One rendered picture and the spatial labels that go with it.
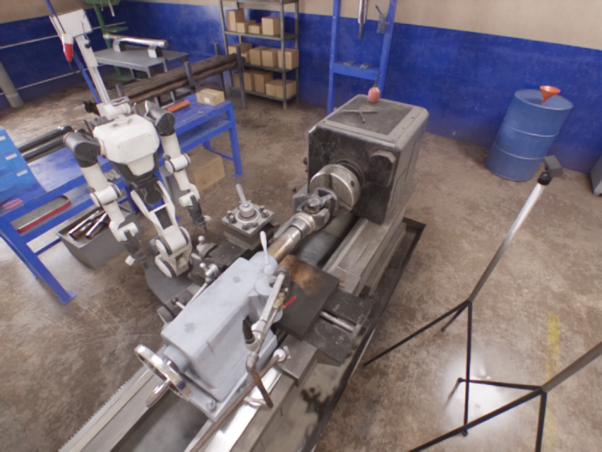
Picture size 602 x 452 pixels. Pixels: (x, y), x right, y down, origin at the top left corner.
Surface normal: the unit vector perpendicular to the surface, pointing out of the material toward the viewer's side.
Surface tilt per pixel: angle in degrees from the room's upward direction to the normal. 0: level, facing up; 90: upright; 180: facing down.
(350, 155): 90
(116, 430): 0
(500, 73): 90
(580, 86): 90
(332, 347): 0
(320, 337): 0
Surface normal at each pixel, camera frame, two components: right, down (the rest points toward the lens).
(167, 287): 0.00, -0.74
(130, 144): 0.73, 0.45
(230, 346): 0.80, 0.08
